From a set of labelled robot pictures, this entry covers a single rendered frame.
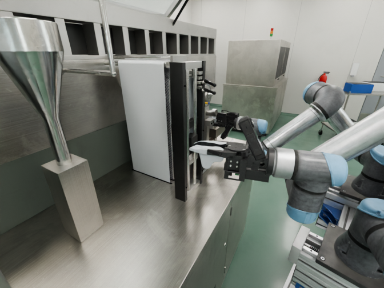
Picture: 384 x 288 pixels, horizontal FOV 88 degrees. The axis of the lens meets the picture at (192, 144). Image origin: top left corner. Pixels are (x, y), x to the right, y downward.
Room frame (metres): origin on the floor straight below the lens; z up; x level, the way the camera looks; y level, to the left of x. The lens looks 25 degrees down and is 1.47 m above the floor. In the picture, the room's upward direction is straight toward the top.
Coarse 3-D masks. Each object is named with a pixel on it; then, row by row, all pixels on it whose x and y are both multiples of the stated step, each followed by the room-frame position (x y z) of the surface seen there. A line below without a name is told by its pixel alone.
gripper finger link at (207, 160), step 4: (192, 148) 0.47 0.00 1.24; (196, 148) 0.46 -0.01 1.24; (200, 148) 0.46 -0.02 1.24; (204, 148) 0.45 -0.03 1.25; (208, 148) 0.45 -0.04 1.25; (212, 148) 0.45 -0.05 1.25; (216, 148) 0.45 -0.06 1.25; (220, 148) 0.45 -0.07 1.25; (196, 152) 0.46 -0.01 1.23; (200, 152) 0.45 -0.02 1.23; (204, 152) 0.45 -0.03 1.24; (200, 156) 0.45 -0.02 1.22; (204, 156) 0.45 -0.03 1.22; (208, 156) 0.45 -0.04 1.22; (212, 156) 0.45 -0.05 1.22; (216, 156) 0.45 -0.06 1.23; (204, 160) 0.45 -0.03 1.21; (208, 160) 0.45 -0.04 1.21; (212, 160) 0.45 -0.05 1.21; (216, 160) 0.44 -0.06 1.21; (220, 160) 0.44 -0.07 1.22; (204, 164) 0.45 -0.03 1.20; (208, 164) 0.45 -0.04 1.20; (208, 168) 0.45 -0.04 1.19
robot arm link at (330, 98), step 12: (324, 96) 0.85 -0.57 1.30; (336, 96) 0.83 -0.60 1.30; (312, 108) 0.85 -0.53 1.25; (324, 108) 0.82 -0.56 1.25; (336, 108) 0.81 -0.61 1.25; (300, 120) 0.84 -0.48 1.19; (312, 120) 0.82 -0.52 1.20; (324, 120) 0.83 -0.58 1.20; (276, 132) 0.87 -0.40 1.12; (288, 132) 0.83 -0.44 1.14; (300, 132) 0.83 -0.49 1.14; (264, 144) 0.85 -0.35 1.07; (276, 144) 0.83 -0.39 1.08
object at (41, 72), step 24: (24, 72) 0.46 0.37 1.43; (48, 72) 0.48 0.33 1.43; (24, 96) 0.48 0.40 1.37; (48, 96) 0.49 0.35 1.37; (48, 120) 0.49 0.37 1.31; (48, 168) 0.48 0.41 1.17; (72, 168) 0.48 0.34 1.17; (72, 192) 0.47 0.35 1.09; (72, 216) 0.45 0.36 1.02; (96, 216) 0.51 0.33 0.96
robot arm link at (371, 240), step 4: (376, 232) 0.40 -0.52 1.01; (380, 232) 0.39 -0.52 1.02; (372, 236) 0.40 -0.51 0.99; (376, 236) 0.39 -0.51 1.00; (380, 236) 0.38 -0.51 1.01; (368, 240) 0.40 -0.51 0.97; (372, 240) 0.39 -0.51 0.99; (376, 240) 0.38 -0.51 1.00; (380, 240) 0.37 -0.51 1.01; (368, 244) 0.40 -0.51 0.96; (372, 244) 0.38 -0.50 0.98; (376, 244) 0.37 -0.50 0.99; (380, 244) 0.36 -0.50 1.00; (372, 248) 0.38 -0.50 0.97; (376, 248) 0.37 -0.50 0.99; (380, 248) 0.36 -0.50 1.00; (372, 252) 0.38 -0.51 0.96; (376, 252) 0.36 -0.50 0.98; (380, 252) 0.35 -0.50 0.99; (376, 256) 0.36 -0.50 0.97; (380, 256) 0.34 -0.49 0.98; (380, 260) 0.34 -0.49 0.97; (380, 264) 0.34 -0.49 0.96
